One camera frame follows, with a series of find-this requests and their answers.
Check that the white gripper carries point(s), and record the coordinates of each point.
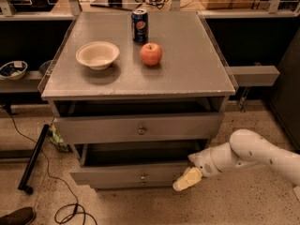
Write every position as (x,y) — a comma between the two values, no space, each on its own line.
(204,163)

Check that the grey drawer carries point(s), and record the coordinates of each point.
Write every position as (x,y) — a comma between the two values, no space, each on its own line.
(139,128)
(123,162)
(139,184)

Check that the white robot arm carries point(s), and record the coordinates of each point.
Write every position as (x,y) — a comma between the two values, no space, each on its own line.
(245,148)

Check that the grey top drawer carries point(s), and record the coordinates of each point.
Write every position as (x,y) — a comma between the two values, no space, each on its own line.
(139,128)

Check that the grey drawer cabinet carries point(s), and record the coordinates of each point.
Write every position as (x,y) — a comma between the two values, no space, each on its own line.
(190,78)

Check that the grey bottom drawer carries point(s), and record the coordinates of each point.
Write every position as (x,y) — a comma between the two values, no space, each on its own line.
(139,184)

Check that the grey side shelf right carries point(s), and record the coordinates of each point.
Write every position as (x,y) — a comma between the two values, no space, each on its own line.
(249,76)

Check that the grey side shelf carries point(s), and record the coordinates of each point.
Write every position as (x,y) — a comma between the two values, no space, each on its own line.
(249,76)
(28,83)

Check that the red apple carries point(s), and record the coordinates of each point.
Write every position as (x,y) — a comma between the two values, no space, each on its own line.
(151,54)

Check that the green snack bag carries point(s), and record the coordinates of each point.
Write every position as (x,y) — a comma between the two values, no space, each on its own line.
(57,140)

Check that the white paper bowl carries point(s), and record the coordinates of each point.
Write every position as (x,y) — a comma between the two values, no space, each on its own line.
(97,55)

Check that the blue pepsi can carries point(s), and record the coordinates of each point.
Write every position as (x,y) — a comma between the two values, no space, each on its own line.
(139,25)

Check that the black pole on floor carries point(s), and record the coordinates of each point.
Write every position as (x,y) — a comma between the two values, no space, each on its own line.
(23,186)

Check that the brown shoe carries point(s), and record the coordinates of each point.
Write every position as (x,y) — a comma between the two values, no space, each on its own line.
(23,216)

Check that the dark bowl on shelf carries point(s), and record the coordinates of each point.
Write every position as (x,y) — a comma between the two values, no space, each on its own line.
(46,68)

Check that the grey side shelf left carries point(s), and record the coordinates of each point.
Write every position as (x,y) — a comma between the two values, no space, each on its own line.
(28,83)

